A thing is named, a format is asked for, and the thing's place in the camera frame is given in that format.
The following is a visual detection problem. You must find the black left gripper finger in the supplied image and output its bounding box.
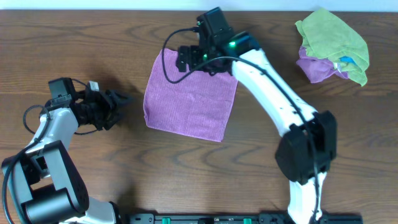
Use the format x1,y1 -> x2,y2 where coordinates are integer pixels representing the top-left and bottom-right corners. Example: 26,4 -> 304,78
101,110 -> 123,131
107,90 -> 133,108

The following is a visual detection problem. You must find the purple microfibre cloth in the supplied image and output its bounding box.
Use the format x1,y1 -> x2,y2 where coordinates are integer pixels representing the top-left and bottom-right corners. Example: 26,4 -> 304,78
143,49 -> 238,142

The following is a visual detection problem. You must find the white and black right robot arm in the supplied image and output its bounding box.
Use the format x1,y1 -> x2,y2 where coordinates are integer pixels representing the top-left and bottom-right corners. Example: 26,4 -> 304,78
176,32 -> 337,223

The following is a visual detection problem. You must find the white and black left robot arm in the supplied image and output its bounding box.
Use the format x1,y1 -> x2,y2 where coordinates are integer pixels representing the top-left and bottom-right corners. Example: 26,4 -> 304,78
1,90 -> 131,223

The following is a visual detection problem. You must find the green microfibre cloth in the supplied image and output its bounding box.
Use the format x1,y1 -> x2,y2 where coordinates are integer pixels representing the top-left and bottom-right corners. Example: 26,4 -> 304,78
295,8 -> 369,86

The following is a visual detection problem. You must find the blue cloth in pile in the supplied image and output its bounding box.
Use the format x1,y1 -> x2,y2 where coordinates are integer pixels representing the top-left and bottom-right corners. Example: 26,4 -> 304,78
340,56 -> 356,65

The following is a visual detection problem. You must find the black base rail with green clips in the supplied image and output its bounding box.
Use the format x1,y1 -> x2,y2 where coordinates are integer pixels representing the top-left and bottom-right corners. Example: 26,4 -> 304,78
124,213 -> 363,224

